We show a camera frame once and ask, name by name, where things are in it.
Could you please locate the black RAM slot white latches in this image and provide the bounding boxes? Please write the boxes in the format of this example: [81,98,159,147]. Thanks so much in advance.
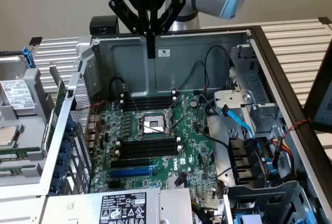
[119,91,177,102]
[115,145,182,157]
[119,96,177,108]

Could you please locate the green RAM module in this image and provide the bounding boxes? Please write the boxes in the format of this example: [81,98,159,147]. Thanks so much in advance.
[115,136,182,148]

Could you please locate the black box device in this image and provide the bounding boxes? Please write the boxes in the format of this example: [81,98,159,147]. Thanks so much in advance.
[89,16,119,36]

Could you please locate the open grey PC case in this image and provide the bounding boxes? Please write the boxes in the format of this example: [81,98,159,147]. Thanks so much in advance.
[38,25,332,224]

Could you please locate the thin metal locking lever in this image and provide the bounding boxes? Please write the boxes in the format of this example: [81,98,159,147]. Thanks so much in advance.
[136,121,166,134]
[170,116,189,131]
[122,82,141,115]

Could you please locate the silver disk bay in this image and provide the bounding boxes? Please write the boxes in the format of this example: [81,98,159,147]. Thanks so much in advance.
[214,44,282,134]

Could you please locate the blue disk caddy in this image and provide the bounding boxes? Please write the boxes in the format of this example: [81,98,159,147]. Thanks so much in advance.
[22,45,36,69]

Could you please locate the green graphics card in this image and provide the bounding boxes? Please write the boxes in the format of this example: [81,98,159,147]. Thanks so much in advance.
[41,61,68,156]

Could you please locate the grey parts rack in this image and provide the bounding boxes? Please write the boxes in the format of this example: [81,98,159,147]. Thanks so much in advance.
[0,67,51,196]

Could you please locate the CPU socket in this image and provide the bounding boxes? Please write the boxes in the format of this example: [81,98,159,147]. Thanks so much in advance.
[135,110,174,141]

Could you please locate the silver rear port stack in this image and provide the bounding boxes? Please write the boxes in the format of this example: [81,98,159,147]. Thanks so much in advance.
[86,115,101,149]

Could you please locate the green Dell motherboard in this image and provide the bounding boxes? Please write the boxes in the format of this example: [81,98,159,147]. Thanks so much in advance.
[89,93,225,209]

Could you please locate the silver hard disk with label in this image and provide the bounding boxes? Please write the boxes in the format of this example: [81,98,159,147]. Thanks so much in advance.
[0,54,37,117]

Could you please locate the long black expansion slot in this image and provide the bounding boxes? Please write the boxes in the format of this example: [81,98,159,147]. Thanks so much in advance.
[110,157,151,170]

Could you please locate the blue expansion slot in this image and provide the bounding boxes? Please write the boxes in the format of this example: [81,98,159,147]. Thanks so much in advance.
[108,166,153,179]

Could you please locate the black fan shroud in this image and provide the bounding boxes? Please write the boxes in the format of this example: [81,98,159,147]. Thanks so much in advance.
[228,137,268,186]

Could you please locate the silver CPU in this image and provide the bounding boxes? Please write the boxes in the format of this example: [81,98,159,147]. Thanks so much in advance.
[0,124,21,148]

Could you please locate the small silver heatsink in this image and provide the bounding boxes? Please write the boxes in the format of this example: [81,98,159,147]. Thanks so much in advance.
[167,176,190,190]

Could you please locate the short black expansion slot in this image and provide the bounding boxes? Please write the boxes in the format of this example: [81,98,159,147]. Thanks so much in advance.
[107,180,122,190]

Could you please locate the black framed monitor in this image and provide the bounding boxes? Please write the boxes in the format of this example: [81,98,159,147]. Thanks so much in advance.
[303,39,332,134]

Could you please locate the blue plastic latch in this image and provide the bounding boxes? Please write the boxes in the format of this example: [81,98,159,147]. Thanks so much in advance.
[266,156,280,182]

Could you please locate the silver power supply with label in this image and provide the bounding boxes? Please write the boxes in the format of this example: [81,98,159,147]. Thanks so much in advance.
[43,186,194,224]

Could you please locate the grey perforated disk bay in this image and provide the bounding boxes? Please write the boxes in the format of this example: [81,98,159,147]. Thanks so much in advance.
[223,181,316,224]

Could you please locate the tall looped black wire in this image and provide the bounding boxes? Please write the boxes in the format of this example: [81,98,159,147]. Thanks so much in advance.
[203,45,231,91]

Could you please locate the short looped black wire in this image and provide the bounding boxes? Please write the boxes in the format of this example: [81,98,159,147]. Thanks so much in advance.
[180,60,208,92]

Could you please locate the black cable loop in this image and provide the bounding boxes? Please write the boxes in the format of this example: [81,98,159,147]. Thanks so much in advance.
[109,77,126,99]

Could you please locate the red black twisted wire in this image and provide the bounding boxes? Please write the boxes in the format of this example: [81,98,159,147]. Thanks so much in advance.
[281,118,312,142]
[71,100,107,112]

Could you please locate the blue SATA wire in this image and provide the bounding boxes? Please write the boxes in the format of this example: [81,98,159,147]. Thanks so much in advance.
[219,104,264,157]

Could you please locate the thick black cable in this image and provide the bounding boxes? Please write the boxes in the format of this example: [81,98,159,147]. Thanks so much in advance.
[196,93,230,148]

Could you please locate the black angled cable plug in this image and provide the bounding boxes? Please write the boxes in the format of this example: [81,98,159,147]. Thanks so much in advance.
[175,173,187,187]

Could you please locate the yellow red power wire bundle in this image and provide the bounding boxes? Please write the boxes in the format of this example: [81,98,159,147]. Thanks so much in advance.
[269,135,298,180]

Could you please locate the yellow black supply wire bundle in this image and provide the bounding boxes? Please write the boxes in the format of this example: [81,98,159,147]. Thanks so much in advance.
[190,199,226,224]

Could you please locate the blue plastic drive rail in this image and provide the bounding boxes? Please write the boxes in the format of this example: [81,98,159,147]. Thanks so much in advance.
[233,213,263,224]

